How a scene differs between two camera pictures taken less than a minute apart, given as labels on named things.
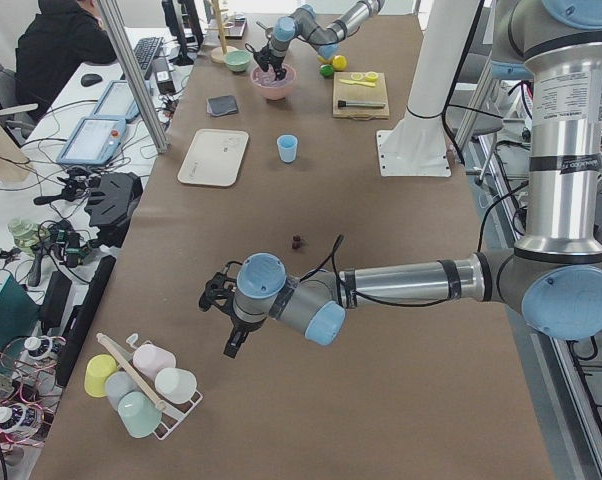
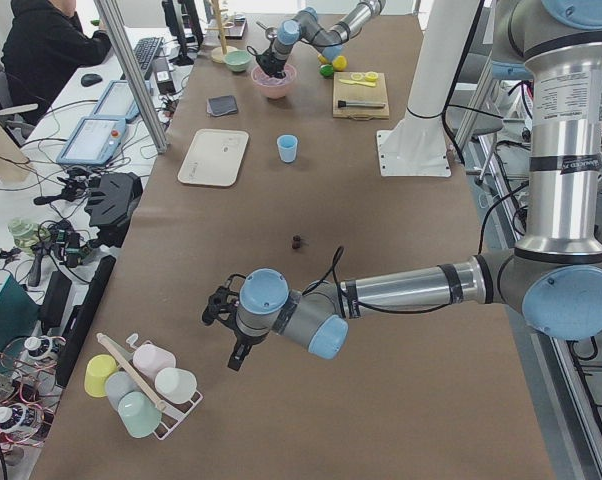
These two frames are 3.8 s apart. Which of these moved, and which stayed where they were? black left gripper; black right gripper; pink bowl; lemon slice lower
Moved: black left gripper
Stayed: lemon slice lower; black right gripper; pink bowl
